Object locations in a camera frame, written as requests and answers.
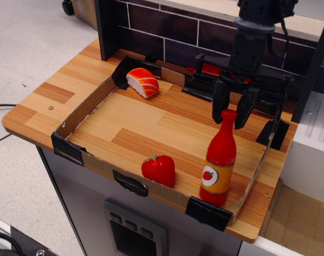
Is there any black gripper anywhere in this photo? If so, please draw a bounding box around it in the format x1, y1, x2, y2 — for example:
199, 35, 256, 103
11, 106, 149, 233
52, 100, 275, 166
191, 26, 294, 130

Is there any red hot sauce bottle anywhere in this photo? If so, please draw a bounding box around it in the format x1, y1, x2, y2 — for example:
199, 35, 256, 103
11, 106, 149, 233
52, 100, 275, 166
199, 109, 237, 205

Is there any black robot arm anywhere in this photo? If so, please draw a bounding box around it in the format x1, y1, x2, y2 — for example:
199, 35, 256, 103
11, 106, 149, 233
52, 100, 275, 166
193, 1, 297, 130

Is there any red ketchup bottle lying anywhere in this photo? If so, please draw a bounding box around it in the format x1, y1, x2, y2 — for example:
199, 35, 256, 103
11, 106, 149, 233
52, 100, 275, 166
187, 63, 253, 84

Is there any cardboard fence with black tape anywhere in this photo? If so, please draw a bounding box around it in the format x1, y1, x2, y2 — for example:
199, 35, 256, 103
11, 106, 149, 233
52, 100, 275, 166
51, 56, 294, 240

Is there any salmon sushi toy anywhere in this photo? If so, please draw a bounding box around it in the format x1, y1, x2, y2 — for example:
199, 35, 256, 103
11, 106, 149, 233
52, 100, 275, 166
126, 68, 159, 99

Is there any white counter block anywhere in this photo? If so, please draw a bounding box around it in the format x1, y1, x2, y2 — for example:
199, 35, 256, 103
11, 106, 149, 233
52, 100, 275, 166
280, 92, 324, 202

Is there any red toy strawberry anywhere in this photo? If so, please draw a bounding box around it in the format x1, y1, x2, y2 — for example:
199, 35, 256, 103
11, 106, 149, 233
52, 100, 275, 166
141, 155, 175, 188

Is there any grey oven control panel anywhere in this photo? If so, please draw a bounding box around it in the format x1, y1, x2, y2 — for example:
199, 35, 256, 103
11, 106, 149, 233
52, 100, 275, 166
103, 200, 168, 256

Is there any black caster wheel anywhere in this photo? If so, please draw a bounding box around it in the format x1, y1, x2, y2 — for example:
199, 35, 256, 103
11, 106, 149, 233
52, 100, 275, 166
62, 0, 74, 15

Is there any black vertical post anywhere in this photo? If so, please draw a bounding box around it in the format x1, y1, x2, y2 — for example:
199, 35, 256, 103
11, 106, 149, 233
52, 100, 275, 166
291, 27, 324, 123

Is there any black cable on floor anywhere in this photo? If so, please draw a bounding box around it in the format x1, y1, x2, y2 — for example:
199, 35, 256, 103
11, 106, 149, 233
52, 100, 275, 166
0, 103, 18, 146

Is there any black braided cable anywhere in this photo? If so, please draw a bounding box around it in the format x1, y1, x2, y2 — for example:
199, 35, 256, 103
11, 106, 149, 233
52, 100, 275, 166
0, 229, 27, 256

